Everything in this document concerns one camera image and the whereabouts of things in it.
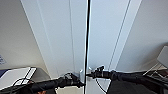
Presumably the white door handle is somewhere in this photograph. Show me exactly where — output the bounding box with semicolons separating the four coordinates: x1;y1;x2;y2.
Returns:
79;68;85;80

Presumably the white wardrobe door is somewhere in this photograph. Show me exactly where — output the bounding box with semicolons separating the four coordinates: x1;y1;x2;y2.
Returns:
19;0;89;94
88;0;131;94

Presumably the white wardrobe carcass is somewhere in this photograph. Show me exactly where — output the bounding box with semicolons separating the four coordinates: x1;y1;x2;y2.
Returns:
19;0;143;94

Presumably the blue white wall sticker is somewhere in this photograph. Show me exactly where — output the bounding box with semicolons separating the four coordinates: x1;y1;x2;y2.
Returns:
0;54;6;66

